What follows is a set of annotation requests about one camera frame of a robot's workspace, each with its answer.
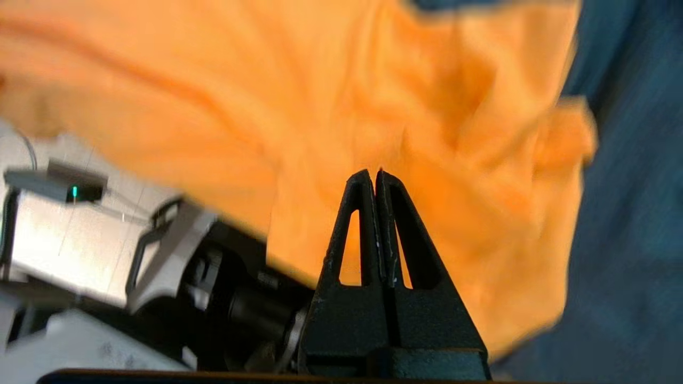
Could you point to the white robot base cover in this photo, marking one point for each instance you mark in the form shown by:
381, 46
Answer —
80, 341

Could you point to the silver and black robot torso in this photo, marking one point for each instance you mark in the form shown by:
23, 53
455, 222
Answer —
176, 250

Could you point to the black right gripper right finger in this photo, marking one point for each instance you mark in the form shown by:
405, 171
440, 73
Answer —
427, 320

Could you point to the grey box with green light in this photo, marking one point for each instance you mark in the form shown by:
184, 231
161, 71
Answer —
58, 178

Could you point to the yellow t-shirt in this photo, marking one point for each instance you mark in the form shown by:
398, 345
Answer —
267, 106

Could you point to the dark blue bed sheet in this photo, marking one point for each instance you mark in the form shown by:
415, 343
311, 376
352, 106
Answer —
640, 213

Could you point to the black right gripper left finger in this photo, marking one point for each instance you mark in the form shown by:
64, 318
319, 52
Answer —
347, 320

